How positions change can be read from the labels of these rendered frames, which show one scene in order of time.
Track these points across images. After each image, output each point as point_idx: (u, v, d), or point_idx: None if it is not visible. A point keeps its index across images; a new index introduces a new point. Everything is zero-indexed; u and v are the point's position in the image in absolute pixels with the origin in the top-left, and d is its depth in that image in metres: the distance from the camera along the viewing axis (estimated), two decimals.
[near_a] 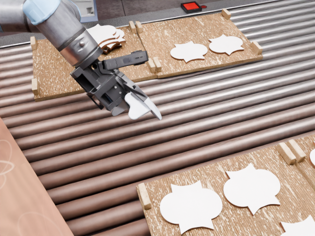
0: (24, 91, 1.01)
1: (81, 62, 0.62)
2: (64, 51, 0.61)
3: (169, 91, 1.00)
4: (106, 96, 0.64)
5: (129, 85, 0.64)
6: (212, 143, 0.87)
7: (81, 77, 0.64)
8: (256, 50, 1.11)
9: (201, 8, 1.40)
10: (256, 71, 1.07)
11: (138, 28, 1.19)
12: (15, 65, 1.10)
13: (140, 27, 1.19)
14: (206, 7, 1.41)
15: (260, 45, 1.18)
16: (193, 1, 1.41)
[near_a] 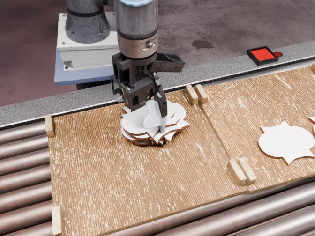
0: (38, 219, 0.63)
1: (135, 57, 0.55)
2: (128, 41, 0.52)
3: (273, 222, 0.62)
4: (136, 97, 0.60)
5: (161, 100, 0.62)
6: None
7: None
8: None
9: None
10: None
11: (202, 98, 0.81)
12: (22, 163, 0.72)
13: (205, 97, 0.81)
14: (282, 55, 1.03)
15: None
16: (263, 46, 1.04)
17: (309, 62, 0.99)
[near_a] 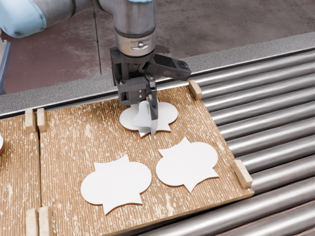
0: None
1: (127, 55, 0.56)
2: (119, 36, 0.53)
3: None
4: (126, 93, 0.61)
5: (152, 103, 0.62)
6: None
7: (118, 61, 0.58)
8: (241, 181, 0.60)
9: None
10: (241, 230, 0.56)
11: (37, 125, 0.68)
12: None
13: (40, 125, 0.68)
14: None
15: (251, 158, 0.67)
16: None
17: (195, 78, 0.86)
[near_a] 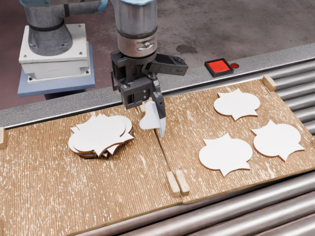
0: None
1: (132, 56, 0.55)
2: (124, 39, 0.52)
3: (203, 232, 0.65)
4: (131, 96, 0.61)
5: (158, 100, 0.62)
6: None
7: (121, 64, 0.58)
8: None
9: (232, 68, 1.06)
10: None
11: None
12: None
13: None
14: (238, 67, 1.06)
15: None
16: (221, 58, 1.07)
17: (263, 73, 1.03)
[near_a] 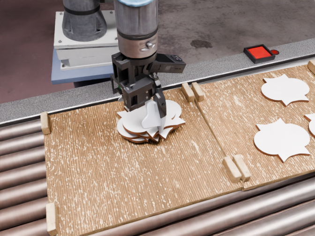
0: (33, 216, 0.63)
1: (134, 57, 0.55)
2: (127, 40, 0.52)
3: (267, 219, 0.62)
4: (134, 97, 0.60)
5: (160, 101, 0.62)
6: None
7: None
8: None
9: None
10: None
11: (198, 95, 0.82)
12: (18, 160, 0.72)
13: (200, 95, 0.81)
14: (279, 53, 1.03)
15: None
16: (260, 44, 1.04)
17: (306, 60, 0.99)
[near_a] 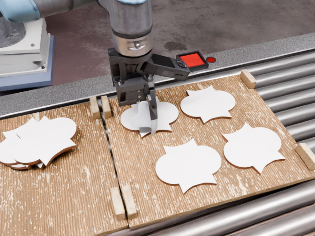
0: None
1: (125, 55, 0.56)
2: (116, 37, 0.53)
3: None
4: (125, 93, 0.61)
5: (150, 103, 0.62)
6: None
7: (116, 62, 0.59)
8: (308, 163, 0.63)
9: (208, 62, 0.92)
10: (311, 208, 0.59)
11: (104, 112, 0.71)
12: None
13: (106, 111, 0.71)
14: (215, 61, 0.92)
15: (310, 143, 0.70)
16: (195, 51, 0.93)
17: (243, 69, 0.89)
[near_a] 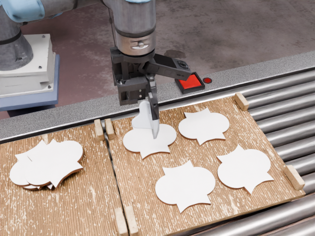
0: None
1: (127, 54, 0.56)
2: (120, 36, 0.53)
3: None
4: (126, 93, 0.61)
5: (152, 101, 0.61)
6: None
7: (118, 60, 0.59)
8: (294, 184, 0.69)
9: (205, 83, 0.98)
10: (296, 226, 0.65)
11: (108, 134, 0.77)
12: None
13: (110, 134, 0.77)
14: (211, 82, 0.98)
15: (297, 163, 0.76)
16: (192, 72, 0.99)
17: (237, 90, 0.95)
